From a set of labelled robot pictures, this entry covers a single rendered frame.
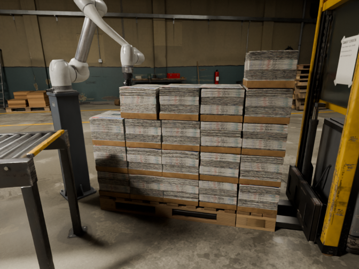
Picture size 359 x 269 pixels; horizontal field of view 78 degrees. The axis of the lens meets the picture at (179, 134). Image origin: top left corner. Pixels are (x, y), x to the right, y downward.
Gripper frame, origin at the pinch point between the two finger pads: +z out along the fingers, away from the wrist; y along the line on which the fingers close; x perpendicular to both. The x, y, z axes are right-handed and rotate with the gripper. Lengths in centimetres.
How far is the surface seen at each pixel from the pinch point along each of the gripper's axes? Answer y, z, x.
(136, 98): -18.6, -3.6, -14.9
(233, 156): -18, 32, -88
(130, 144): -18.1, 32.4, -9.6
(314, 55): 33, -41, -143
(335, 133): 9, 15, -160
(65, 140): -49, 23, 22
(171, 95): -17.9, -7.4, -40.8
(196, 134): -17, 19, -60
